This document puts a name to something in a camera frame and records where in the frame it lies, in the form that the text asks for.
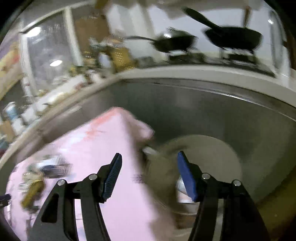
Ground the kitchen window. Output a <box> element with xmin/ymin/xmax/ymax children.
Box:
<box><xmin>20</xmin><ymin>6</ymin><xmax>83</xmax><ymax>95</ymax></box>

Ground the black wok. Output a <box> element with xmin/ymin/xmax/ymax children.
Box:
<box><xmin>182</xmin><ymin>6</ymin><xmax>262</xmax><ymax>53</ymax></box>

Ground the white plastic jug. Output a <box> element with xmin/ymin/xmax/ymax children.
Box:
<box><xmin>98</xmin><ymin>52</ymin><xmax>114</xmax><ymax>74</ymax></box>

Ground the grey kitchen cabinet counter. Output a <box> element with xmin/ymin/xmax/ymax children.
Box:
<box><xmin>1</xmin><ymin>66</ymin><xmax>295</xmax><ymax>201</ymax></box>

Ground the pink floral tablecloth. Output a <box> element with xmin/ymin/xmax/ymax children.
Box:
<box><xmin>4</xmin><ymin>108</ymin><xmax>174</xmax><ymax>240</ymax></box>

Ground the black frying pan with lid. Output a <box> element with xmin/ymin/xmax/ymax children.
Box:
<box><xmin>125</xmin><ymin>27</ymin><xmax>197</xmax><ymax>53</ymax></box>

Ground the gas stove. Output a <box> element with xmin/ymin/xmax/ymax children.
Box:
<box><xmin>166</xmin><ymin>47</ymin><xmax>275</xmax><ymax>78</ymax></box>

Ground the yellow cooking oil jug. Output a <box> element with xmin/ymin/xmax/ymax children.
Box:
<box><xmin>109</xmin><ymin>42</ymin><xmax>135</xmax><ymax>72</ymax></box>

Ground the white trash bin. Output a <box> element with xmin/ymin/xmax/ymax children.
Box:
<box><xmin>142</xmin><ymin>135</ymin><xmax>242</xmax><ymax>215</ymax></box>

